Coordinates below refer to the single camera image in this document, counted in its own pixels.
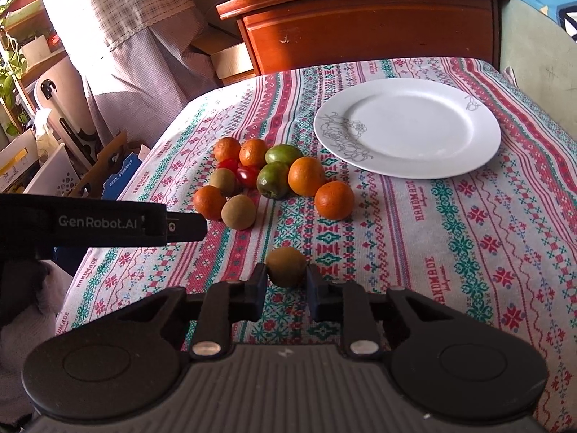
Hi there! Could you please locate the checked curtain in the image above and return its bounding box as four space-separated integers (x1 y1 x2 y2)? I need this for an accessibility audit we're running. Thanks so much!
43 0 217 146

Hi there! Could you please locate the white perforated basket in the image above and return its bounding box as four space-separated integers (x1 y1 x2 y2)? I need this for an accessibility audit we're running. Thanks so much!
23 144 80 197

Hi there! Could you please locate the left cherry tomato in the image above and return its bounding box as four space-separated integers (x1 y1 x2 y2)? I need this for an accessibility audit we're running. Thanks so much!
217 158 239 173

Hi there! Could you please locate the blue milk carton box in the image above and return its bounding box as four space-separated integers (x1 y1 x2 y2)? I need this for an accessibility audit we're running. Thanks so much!
66 130 153 202

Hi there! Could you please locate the white gloved left hand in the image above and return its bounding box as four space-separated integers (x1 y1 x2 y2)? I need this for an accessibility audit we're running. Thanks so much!
1 259 71 432

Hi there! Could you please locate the green fruit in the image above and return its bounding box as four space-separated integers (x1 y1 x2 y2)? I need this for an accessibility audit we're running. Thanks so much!
256 161 290 200
265 144 303 166

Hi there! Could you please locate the white folding chair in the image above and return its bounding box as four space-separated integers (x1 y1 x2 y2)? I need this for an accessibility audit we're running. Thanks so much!
34 56 102 170

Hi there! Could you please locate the brown kiwi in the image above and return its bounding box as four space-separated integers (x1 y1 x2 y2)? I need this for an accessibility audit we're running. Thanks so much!
221 194 256 230

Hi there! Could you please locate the orange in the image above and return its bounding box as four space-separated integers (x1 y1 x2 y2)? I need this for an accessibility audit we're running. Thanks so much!
315 181 355 221
287 157 326 197
193 185 227 221
239 139 268 169
213 137 242 162

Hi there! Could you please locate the red wooden cabinet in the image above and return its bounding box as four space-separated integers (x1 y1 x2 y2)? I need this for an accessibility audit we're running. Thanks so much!
216 0 508 74

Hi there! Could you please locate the cherry tomato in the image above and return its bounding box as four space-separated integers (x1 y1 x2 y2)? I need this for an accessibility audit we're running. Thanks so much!
236 165 260 190
217 158 239 173

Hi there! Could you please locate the white floral plate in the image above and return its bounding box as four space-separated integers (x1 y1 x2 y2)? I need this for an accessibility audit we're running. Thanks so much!
314 78 502 180

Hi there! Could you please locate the open brown cardboard box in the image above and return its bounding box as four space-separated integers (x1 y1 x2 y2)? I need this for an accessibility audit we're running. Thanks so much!
192 26 256 85

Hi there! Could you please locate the right cherry tomato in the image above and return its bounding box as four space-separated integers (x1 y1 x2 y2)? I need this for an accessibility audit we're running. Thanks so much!
236 165 260 190

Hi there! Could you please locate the potted green plant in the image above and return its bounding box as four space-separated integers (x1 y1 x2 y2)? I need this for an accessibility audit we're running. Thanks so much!
1 0 35 141

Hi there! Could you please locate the patterned handmade tablecloth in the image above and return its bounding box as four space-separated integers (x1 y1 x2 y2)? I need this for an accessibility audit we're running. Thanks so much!
57 58 576 432

